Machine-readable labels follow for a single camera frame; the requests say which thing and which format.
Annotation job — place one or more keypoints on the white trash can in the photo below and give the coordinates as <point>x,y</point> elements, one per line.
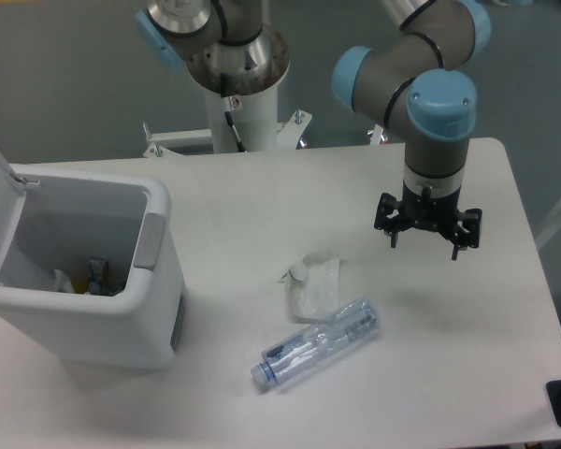
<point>53,218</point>

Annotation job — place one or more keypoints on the clear plastic bottle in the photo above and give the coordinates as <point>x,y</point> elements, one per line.
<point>309,347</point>

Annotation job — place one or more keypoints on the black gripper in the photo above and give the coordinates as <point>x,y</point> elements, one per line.
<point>462,229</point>

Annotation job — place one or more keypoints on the trash inside the can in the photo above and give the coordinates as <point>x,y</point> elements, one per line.
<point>97,282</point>

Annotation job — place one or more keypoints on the clear plastic wrapper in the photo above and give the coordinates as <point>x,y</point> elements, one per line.
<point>311,286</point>

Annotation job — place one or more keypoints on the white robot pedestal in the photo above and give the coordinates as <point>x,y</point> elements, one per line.
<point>240,87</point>

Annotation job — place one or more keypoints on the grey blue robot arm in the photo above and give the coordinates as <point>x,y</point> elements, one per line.
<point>414,91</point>

